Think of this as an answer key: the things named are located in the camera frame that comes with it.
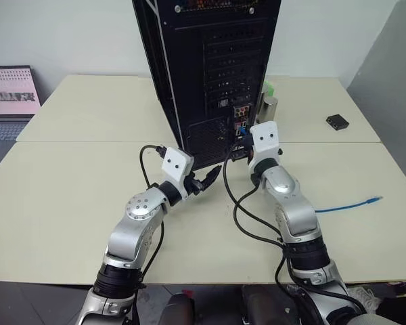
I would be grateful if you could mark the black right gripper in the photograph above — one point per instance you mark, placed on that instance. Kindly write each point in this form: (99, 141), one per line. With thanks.
(249, 150)

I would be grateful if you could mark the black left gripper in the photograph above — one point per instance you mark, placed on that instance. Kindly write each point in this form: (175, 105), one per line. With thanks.
(193, 185)

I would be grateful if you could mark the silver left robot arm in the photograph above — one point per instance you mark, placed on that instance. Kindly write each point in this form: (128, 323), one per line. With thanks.
(135, 216)

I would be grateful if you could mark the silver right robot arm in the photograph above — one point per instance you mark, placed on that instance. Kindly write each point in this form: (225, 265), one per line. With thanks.
(291, 203)

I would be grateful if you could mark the black computer tower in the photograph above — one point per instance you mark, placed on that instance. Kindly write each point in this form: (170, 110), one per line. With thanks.
(203, 67)

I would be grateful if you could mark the silver metal cylinder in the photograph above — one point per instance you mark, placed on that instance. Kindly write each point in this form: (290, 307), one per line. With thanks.
(270, 110)

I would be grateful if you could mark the green plastic object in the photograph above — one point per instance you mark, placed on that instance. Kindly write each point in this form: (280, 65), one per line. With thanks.
(270, 88)

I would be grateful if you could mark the small black box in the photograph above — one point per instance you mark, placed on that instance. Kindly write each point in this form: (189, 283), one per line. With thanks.
(337, 122)

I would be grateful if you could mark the dark rounded shape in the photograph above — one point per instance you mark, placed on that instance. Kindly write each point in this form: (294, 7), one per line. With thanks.
(177, 309)

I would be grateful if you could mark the grey partition panel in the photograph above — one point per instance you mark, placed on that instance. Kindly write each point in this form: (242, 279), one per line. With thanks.
(389, 84)

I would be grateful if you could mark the open grey laptop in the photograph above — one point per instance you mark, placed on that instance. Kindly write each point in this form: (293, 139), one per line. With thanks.
(10, 91)

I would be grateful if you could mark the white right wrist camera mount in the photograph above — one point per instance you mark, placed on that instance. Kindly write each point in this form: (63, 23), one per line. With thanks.
(265, 139)

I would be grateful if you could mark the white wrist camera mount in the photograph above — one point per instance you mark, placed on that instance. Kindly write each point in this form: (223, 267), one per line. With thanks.
(176, 164)
(265, 139)

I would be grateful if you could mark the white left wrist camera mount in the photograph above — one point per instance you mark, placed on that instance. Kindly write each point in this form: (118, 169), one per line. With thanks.
(176, 164)

